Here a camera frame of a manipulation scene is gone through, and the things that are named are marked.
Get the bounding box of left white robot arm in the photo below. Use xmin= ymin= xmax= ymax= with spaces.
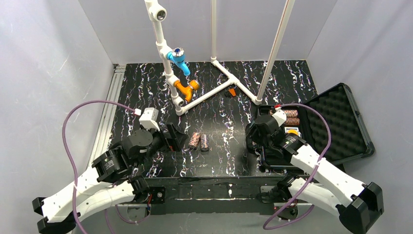
xmin=32 ymin=123 xmax=188 ymax=234

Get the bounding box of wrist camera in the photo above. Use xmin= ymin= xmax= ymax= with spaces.
xmin=271 ymin=104 xmax=287 ymax=127
xmin=134 ymin=107 xmax=160 ymax=131

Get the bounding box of yellow dealer button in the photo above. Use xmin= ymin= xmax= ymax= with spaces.
xmin=287 ymin=129 xmax=300 ymax=136

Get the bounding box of white card deck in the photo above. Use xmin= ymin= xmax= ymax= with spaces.
xmin=284 ymin=126 xmax=302 ymax=137

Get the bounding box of aluminium frame rail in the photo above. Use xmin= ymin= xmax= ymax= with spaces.
xmin=60 ymin=64 xmax=127 ymax=234

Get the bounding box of small orange black clip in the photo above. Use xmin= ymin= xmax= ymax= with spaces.
xmin=225 ymin=88 xmax=237 ymax=98

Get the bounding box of orange white chip stack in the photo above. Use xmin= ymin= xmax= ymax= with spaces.
xmin=189 ymin=132 xmax=201 ymax=149

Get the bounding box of black poker carrying case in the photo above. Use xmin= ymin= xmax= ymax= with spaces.
xmin=245 ymin=83 xmax=375 ymax=171

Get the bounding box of orange plastic faucet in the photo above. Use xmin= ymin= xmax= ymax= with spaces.
xmin=173 ymin=80 xmax=200 ymax=102

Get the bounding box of blue plastic faucet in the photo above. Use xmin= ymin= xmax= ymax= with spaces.
xmin=166 ymin=47 xmax=190 ymax=76

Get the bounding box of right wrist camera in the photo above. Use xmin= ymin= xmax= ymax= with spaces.
xmin=271 ymin=104 xmax=287 ymax=127

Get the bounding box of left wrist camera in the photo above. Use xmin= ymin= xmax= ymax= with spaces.
xmin=134 ymin=107 xmax=160 ymax=131

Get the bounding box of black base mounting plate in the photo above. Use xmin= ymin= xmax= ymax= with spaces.
xmin=145 ymin=175 xmax=284 ymax=215

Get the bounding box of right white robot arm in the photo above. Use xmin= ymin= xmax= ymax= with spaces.
xmin=245 ymin=115 xmax=384 ymax=234

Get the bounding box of white pvc pipe frame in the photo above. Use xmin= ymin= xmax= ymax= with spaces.
xmin=143 ymin=0 xmax=296 ymax=116

